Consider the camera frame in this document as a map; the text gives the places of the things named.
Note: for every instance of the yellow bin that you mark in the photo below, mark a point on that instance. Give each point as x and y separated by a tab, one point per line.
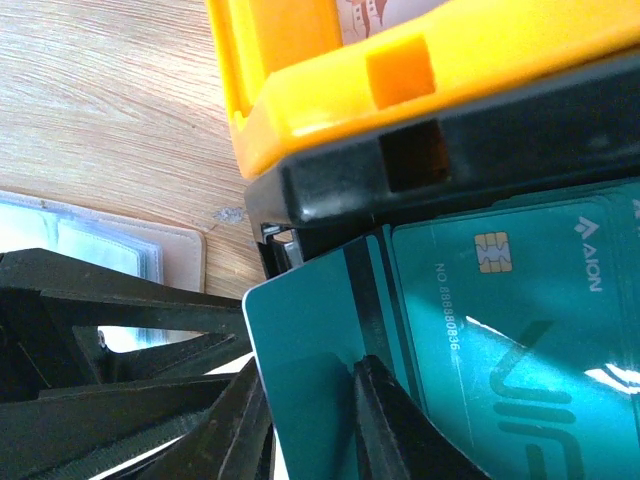
290	84

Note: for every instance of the black bin with teal cards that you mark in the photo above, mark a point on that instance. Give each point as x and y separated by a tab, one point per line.
577	127

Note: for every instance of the teal cards stack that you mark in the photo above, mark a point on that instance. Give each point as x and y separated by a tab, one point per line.
525	323

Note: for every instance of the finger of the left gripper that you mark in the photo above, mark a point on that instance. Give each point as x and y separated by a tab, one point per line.
81	432
52	306

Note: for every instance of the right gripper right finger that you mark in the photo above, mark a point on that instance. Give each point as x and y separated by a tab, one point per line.
394	439

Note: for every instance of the white cards in yellow bin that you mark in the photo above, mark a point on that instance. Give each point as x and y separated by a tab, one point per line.
361	19

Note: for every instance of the beige card holder wallet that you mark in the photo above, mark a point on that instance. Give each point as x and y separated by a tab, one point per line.
172	256

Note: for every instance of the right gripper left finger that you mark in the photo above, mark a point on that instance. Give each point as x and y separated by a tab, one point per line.
232	439

